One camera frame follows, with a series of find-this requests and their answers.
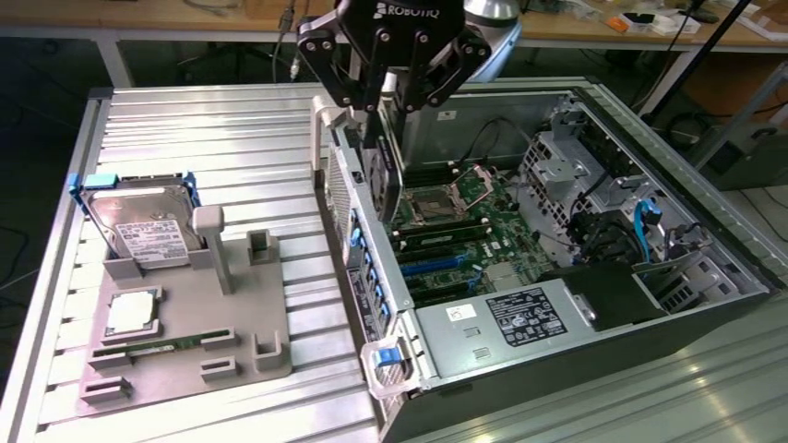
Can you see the long black expansion slot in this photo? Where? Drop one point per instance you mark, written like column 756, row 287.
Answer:
column 438, row 291

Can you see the silver chipset heatsink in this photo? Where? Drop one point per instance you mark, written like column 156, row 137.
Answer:
column 502, row 276

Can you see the white and black desk device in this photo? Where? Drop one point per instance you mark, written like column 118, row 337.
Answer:
column 661, row 25

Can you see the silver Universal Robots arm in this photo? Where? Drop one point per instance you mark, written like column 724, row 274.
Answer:
column 501, row 41

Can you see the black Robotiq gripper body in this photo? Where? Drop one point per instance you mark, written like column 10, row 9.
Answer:
column 400, row 16

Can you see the silver hard disk white label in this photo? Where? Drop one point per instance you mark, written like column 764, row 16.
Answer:
column 148, row 231

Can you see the blue card retainer clip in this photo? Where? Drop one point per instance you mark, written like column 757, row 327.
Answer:
column 380, row 296
column 365, row 260
column 373, row 279
column 354, row 219
column 356, row 241
column 386, row 314

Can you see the black installed RAM stick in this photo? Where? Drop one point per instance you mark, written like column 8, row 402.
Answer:
column 442, row 237

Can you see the silver metal disk bay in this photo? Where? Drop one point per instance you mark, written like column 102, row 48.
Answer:
column 553, row 171

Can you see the blue expansion slot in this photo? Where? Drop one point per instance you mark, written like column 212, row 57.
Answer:
column 432, row 266

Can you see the green loose RAM stick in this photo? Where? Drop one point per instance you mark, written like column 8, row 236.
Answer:
column 160, row 346

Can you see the silver perforated disk bay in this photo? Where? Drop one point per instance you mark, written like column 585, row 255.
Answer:
column 696, row 286

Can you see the silver power supply unit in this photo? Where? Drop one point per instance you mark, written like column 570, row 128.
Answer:
column 468, row 341

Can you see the small orange box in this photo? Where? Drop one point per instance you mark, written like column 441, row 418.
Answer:
column 614, row 24

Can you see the CPU socket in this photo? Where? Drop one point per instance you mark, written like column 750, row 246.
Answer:
column 430, row 203

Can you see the open black PC case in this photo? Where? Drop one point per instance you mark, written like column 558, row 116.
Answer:
column 614, row 369

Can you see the blue case release latch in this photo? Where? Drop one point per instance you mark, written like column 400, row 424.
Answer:
column 385, row 357

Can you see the green motherboard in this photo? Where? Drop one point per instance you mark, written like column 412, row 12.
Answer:
column 492, row 240

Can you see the silver CPU chip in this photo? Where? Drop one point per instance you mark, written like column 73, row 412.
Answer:
column 132, row 311

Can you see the open metal socket cover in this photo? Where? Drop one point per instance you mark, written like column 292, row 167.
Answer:
column 462, row 175

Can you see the wooden desk white frame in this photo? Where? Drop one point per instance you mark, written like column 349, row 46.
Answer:
column 122, row 14
column 584, row 23

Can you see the grey plastic parts rack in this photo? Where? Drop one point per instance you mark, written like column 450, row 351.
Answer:
column 178, row 360

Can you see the dark grey equipment box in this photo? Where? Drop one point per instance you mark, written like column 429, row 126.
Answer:
column 753, row 161

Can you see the black slanted pole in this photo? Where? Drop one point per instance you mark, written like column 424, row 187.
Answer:
column 702, row 53

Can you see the expansion card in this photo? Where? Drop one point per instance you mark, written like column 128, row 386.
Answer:
column 384, row 194

